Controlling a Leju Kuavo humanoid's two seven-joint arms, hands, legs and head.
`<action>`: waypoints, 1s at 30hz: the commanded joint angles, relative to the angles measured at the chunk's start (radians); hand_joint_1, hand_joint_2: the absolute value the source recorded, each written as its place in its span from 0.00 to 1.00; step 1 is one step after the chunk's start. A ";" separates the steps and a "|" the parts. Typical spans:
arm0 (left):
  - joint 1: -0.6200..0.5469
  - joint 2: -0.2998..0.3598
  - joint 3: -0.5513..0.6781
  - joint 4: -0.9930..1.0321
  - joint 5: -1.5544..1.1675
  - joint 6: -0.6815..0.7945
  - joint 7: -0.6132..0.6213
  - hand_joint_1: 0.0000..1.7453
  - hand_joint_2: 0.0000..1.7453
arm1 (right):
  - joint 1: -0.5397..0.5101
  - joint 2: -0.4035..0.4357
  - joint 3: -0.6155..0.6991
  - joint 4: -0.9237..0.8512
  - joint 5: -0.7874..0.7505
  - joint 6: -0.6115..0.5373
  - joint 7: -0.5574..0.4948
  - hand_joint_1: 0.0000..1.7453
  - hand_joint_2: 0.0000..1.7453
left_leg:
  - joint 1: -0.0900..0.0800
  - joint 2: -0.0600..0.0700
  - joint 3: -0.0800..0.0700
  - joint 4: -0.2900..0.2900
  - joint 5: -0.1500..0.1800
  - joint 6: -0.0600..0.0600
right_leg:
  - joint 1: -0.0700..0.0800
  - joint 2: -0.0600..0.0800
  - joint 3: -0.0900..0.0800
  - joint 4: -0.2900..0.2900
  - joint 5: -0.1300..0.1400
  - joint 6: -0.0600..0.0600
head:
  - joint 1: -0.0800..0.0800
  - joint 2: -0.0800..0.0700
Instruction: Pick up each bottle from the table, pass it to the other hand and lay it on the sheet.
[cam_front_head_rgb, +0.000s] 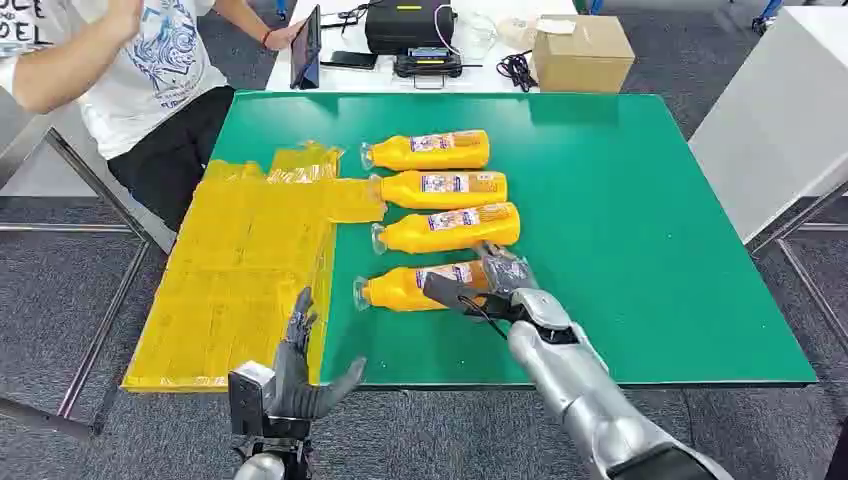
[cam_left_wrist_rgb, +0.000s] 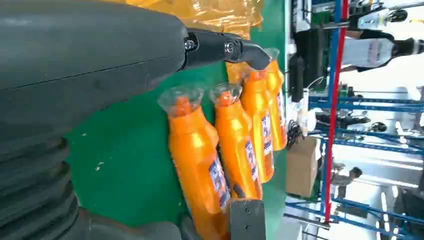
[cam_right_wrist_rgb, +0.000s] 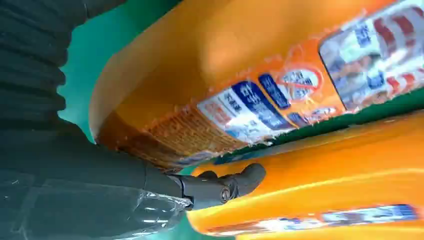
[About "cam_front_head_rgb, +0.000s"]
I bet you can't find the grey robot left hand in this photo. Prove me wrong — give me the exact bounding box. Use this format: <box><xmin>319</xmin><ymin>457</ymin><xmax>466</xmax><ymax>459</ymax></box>
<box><xmin>270</xmin><ymin>286</ymin><xmax>368</xmax><ymax>425</ymax></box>

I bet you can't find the person's right hand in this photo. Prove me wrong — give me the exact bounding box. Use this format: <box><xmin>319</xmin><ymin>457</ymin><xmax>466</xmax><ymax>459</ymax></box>
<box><xmin>105</xmin><ymin>0</ymin><xmax>146</xmax><ymax>41</ymax></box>

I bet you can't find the person's left hand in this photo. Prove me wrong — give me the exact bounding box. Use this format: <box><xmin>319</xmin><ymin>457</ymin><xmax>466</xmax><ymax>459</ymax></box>
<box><xmin>264</xmin><ymin>18</ymin><xmax>307</xmax><ymax>53</ymax></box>

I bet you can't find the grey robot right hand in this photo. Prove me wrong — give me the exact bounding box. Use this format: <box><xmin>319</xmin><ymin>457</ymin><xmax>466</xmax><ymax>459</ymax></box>
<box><xmin>421</xmin><ymin>241</ymin><xmax>541</xmax><ymax>326</ymax></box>

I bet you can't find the orange drink bottle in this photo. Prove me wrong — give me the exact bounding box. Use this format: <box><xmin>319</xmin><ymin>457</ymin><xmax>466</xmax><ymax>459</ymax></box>
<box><xmin>369</xmin><ymin>170</ymin><xmax>509</xmax><ymax>212</ymax></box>
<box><xmin>352</xmin><ymin>260</ymin><xmax>495</xmax><ymax>314</ymax></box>
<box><xmin>370</xmin><ymin>201</ymin><xmax>522</xmax><ymax>256</ymax></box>
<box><xmin>359</xmin><ymin>129</ymin><xmax>492</xmax><ymax>172</ymax></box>

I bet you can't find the black tablet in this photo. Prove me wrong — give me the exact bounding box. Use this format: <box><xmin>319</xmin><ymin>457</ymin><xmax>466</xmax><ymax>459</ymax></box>
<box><xmin>289</xmin><ymin>5</ymin><xmax>323</xmax><ymax>91</ymax></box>

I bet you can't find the person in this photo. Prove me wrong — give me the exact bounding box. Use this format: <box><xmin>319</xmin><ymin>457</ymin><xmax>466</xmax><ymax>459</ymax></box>
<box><xmin>0</xmin><ymin>0</ymin><xmax>309</xmax><ymax>233</ymax></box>

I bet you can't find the black phone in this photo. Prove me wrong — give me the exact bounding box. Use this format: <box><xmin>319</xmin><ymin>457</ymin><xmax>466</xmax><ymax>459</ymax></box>
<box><xmin>319</xmin><ymin>50</ymin><xmax>380</xmax><ymax>72</ymax></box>

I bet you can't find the white table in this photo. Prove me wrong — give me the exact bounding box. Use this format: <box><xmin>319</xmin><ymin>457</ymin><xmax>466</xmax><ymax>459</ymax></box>
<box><xmin>264</xmin><ymin>0</ymin><xmax>578</xmax><ymax>94</ymax></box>

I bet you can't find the yellow sheet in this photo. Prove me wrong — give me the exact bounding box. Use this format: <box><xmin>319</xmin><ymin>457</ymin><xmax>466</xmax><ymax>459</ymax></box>
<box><xmin>121</xmin><ymin>140</ymin><xmax>388</xmax><ymax>393</ymax></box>

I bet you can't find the black carry case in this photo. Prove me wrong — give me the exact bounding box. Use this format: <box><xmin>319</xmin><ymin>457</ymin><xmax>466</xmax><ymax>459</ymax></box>
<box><xmin>364</xmin><ymin>0</ymin><xmax>458</xmax><ymax>56</ymax></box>

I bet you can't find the green mat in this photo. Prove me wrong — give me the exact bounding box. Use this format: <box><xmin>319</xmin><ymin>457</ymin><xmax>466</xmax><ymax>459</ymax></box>
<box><xmin>210</xmin><ymin>90</ymin><xmax>819</xmax><ymax>389</ymax></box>

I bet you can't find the black radio device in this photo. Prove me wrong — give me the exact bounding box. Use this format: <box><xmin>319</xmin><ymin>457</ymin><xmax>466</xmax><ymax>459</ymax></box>
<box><xmin>392</xmin><ymin>46</ymin><xmax>465</xmax><ymax>91</ymax></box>

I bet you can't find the clear plastic bag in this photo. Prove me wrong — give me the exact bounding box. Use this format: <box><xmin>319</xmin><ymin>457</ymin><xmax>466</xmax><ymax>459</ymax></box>
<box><xmin>457</xmin><ymin>11</ymin><xmax>498</xmax><ymax>58</ymax></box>

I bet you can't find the brown cardboard box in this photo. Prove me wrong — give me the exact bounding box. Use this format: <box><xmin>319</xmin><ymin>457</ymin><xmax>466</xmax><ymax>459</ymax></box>
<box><xmin>529</xmin><ymin>14</ymin><xmax>636</xmax><ymax>94</ymax></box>

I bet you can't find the pale grey table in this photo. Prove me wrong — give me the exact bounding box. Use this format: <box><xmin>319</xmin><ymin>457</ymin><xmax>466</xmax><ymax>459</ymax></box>
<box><xmin>688</xmin><ymin>6</ymin><xmax>848</xmax><ymax>352</ymax></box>

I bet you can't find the blue chair base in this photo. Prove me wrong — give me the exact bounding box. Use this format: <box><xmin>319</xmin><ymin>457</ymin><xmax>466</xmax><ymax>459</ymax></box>
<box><xmin>751</xmin><ymin>0</ymin><xmax>786</xmax><ymax>34</ymax></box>

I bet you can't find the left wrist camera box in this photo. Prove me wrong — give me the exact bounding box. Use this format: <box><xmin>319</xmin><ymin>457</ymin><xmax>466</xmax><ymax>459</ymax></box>
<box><xmin>228</xmin><ymin>360</ymin><xmax>276</xmax><ymax>439</ymax></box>

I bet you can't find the thin black cable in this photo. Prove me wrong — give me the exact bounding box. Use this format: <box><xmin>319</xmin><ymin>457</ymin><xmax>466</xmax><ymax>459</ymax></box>
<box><xmin>321</xmin><ymin>3</ymin><xmax>372</xmax><ymax>31</ymax></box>

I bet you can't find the white cable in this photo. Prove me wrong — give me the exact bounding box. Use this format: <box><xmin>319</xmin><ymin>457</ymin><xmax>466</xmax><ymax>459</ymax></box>
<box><xmin>433</xmin><ymin>3</ymin><xmax>465</xmax><ymax>58</ymax></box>

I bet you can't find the black cable bundle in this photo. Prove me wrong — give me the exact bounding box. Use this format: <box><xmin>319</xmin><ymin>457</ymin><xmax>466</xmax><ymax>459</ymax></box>
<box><xmin>495</xmin><ymin>51</ymin><xmax>539</xmax><ymax>93</ymax></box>

